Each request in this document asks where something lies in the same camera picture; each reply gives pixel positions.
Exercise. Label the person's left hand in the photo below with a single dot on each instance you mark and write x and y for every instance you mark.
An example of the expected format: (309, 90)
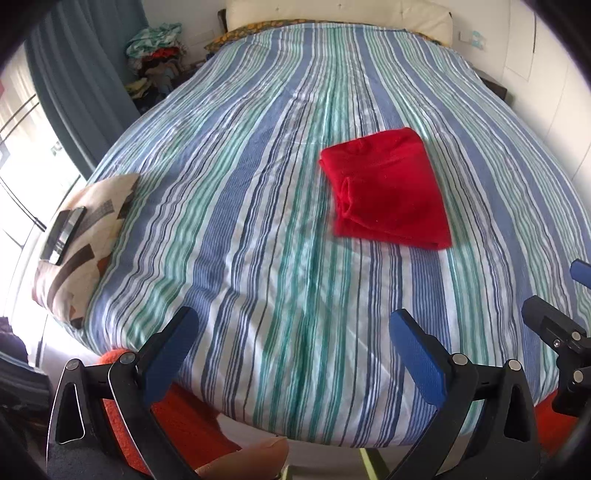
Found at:
(263, 461)

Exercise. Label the red knit sweater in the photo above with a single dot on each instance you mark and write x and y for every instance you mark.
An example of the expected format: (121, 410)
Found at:
(385, 190)

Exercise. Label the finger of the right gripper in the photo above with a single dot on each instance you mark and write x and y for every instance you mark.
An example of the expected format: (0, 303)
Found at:
(546, 321)
(580, 272)

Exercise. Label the patchwork patterned cushion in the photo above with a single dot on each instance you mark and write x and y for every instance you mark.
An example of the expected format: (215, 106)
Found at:
(64, 287)

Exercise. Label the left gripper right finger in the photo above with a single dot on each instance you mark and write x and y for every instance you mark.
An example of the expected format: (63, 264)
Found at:
(504, 444)

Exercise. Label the blue curtain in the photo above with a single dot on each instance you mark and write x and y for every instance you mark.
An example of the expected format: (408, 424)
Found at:
(76, 58)

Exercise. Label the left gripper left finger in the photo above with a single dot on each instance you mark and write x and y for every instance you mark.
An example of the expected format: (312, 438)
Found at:
(81, 443)

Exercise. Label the wall socket plate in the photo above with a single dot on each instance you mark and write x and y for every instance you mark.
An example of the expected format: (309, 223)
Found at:
(473, 38)

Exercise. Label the cream padded headboard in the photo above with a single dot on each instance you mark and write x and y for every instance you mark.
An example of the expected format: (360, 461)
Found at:
(424, 17)

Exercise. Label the pile of colourful clothes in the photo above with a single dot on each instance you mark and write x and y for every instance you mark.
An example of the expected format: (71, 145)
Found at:
(154, 55)

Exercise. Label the blue green striped bedspread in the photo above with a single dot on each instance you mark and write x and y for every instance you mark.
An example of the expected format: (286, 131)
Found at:
(233, 218)

